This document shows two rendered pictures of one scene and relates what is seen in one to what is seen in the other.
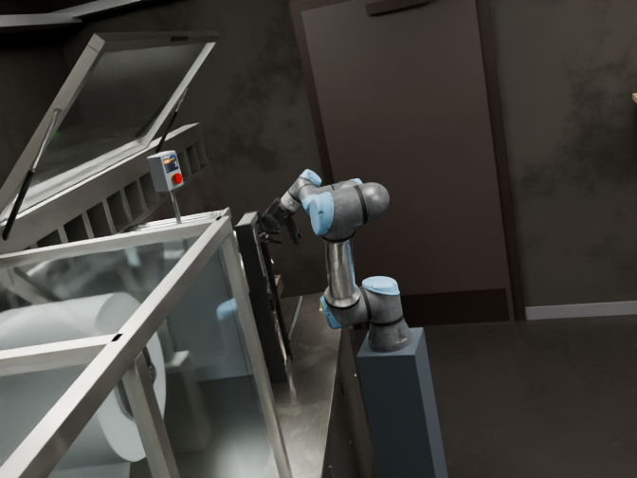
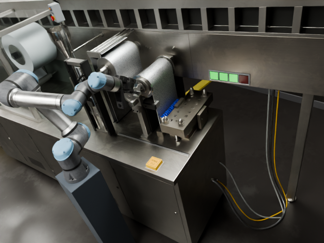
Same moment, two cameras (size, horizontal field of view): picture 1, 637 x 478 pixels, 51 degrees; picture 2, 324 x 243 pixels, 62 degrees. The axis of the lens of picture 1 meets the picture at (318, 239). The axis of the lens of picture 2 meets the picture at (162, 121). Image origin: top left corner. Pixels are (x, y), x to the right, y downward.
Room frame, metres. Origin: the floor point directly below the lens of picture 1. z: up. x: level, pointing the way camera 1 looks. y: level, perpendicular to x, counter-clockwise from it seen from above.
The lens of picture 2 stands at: (3.18, -0.85, 2.00)
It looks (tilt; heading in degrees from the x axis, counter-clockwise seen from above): 37 degrees down; 122
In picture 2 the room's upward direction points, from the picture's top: 14 degrees counter-clockwise
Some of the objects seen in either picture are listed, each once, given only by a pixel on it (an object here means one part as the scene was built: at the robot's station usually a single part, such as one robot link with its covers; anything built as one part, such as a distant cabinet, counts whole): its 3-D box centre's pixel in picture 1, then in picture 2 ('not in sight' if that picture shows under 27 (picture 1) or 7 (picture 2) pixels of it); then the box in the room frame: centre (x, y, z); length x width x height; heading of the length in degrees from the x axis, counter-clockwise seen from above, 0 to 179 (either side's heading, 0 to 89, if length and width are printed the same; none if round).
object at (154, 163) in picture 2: not in sight; (154, 163); (2.53, 0.01, 0.91); 0.07 x 0.07 x 0.02; 81
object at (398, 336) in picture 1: (388, 328); (74, 167); (2.09, -0.17, 0.95); 0.15 x 0.15 x 0.10
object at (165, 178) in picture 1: (168, 171); (55, 12); (1.86, 0.37, 1.66); 0.07 x 0.07 x 0.10; 60
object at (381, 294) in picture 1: (380, 298); (66, 152); (2.09, -0.16, 1.07); 0.13 x 0.12 x 0.14; 100
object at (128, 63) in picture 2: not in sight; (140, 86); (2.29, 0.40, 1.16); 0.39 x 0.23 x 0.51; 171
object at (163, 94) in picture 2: not in sight; (166, 97); (2.48, 0.37, 1.11); 0.23 x 0.01 x 0.18; 81
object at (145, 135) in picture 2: not in sight; (141, 117); (2.37, 0.23, 1.05); 0.06 x 0.05 x 0.31; 81
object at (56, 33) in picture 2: not in sight; (58, 33); (1.71, 0.47, 1.50); 0.14 x 0.14 x 0.06
